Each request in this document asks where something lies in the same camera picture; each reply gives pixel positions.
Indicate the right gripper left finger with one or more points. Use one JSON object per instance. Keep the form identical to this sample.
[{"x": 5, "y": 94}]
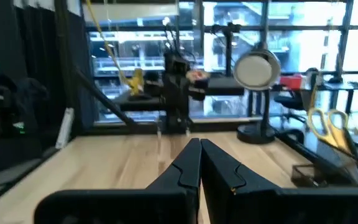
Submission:
[{"x": 186, "y": 168}]

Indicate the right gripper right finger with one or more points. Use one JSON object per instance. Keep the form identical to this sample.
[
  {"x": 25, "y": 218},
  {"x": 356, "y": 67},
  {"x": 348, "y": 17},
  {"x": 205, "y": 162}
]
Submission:
[{"x": 219, "y": 174}]

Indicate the black pen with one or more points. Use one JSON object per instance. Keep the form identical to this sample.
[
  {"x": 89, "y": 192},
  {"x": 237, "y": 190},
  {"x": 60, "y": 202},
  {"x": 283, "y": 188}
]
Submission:
[{"x": 357, "y": 158}]

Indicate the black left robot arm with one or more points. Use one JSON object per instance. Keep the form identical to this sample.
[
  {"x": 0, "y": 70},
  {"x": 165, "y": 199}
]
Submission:
[{"x": 176, "y": 93}]

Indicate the black mesh desk organizer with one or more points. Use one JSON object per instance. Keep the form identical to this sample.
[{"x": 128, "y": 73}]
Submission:
[{"x": 309, "y": 175}]

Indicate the dark grey side desk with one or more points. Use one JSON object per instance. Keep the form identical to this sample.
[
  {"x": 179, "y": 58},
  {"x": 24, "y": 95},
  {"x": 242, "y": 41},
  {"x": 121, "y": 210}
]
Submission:
[{"x": 225, "y": 87}]

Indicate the black desk lamp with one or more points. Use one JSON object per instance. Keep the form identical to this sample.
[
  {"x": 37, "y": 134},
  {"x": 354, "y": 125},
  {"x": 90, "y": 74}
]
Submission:
[{"x": 256, "y": 70}]

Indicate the red box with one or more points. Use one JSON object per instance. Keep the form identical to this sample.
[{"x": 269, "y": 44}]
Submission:
[{"x": 291, "y": 82}]

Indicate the black background stand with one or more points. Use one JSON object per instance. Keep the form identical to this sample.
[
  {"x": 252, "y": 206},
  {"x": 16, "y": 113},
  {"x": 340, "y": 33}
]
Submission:
[{"x": 228, "y": 53}]

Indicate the large glass window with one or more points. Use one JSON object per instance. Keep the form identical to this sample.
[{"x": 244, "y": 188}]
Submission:
[{"x": 306, "y": 37}]

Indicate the silver frame bracket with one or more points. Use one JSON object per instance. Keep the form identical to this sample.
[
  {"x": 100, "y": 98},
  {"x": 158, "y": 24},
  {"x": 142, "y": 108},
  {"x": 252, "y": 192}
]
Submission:
[{"x": 65, "y": 127}]

